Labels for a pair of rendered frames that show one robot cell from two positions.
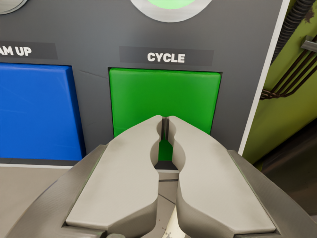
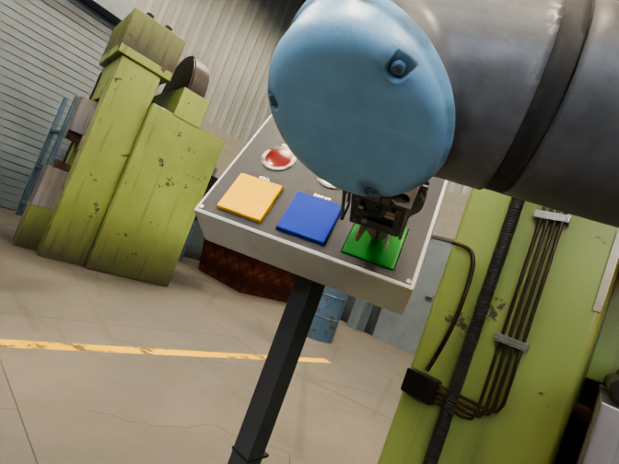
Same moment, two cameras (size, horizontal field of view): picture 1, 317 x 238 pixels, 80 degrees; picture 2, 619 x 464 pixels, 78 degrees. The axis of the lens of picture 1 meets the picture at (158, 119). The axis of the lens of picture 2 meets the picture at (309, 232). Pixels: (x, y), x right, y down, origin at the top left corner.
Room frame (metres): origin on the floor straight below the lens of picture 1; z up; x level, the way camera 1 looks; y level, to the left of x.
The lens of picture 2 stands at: (-0.46, -0.06, 0.95)
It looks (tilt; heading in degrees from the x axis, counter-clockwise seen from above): 4 degrees up; 16
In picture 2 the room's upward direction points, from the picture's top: 20 degrees clockwise
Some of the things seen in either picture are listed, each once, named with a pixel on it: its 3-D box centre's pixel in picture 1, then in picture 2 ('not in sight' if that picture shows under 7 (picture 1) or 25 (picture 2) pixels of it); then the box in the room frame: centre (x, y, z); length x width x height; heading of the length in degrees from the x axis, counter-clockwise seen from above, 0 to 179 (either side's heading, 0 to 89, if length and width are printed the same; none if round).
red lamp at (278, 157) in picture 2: not in sight; (278, 158); (0.12, 0.20, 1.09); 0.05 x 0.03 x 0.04; 66
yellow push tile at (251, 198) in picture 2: not in sight; (251, 198); (0.07, 0.20, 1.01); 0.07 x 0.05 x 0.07; 91
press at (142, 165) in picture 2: not in sight; (157, 161); (3.68, 3.38, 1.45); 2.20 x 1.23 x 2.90; 153
